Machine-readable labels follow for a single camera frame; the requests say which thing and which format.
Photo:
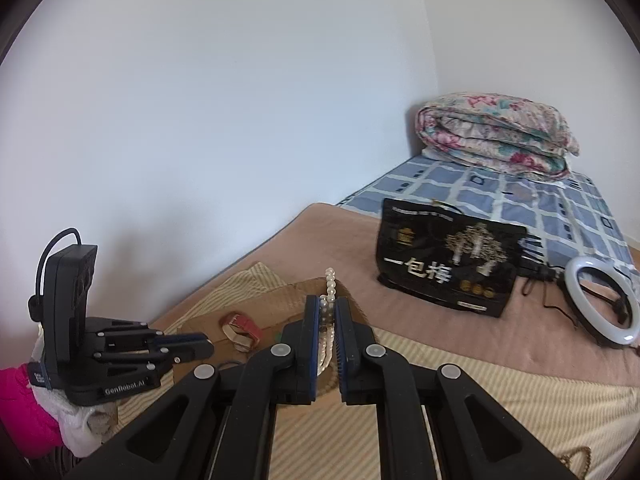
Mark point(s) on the person's left hand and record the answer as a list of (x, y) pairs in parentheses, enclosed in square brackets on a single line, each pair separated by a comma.
[(75, 425)]

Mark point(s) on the person's left forearm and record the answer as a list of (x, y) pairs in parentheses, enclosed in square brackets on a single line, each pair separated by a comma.
[(25, 410)]

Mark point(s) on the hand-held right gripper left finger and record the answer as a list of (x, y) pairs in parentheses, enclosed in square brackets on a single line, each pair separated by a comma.
[(315, 345)]

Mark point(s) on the folded floral quilt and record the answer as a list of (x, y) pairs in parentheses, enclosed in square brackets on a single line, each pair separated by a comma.
[(490, 135)]

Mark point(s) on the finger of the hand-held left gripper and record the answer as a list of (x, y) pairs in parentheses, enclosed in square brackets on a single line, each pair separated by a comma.
[(185, 342)]

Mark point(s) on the blue checked bed sheet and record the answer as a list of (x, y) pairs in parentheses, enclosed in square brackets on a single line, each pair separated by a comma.
[(550, 210)]

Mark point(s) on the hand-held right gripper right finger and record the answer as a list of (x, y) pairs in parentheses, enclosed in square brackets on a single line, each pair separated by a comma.
[(341, 350)]

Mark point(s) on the striped yellow towel blanket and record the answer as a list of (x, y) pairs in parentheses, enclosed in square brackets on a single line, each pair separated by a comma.
[(500, 390)]

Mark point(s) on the cardboard box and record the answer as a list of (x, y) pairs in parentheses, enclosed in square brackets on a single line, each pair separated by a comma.
[(290, 295)]

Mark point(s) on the black printed bag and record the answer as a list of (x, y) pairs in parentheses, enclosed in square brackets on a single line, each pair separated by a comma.
[(440, 270)]

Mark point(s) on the pinkish brown blanket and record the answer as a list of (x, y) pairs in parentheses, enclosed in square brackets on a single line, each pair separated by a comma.
[(350, 240)]

